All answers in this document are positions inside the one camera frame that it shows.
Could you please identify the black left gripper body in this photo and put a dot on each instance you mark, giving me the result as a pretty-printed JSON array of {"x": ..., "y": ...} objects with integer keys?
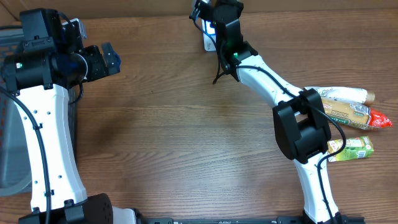
[{"x": 104, "y": 62}]

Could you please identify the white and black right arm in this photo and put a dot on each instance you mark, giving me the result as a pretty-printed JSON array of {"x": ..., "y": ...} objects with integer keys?
[{"x": 301, "y": 126}]

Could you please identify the grey plastic shopping basket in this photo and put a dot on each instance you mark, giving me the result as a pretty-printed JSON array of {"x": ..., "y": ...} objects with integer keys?
[{"x": 15, "y": 168}]

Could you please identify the white barcode scanner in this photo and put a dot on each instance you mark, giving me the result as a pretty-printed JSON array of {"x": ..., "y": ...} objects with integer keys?
[{"x": 208, "y": 43}]

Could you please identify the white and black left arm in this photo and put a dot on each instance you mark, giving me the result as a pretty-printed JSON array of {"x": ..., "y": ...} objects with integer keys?
[{"x": 54, "y": 60}]

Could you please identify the orange spaghetti pasta packet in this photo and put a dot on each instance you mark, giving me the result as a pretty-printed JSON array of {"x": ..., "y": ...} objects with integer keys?
[{"x": 355, "y": 114}]

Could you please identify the white tube with gold cap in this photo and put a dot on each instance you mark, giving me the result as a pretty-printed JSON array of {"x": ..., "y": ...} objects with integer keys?
[{"x": 358, "y": 95}]

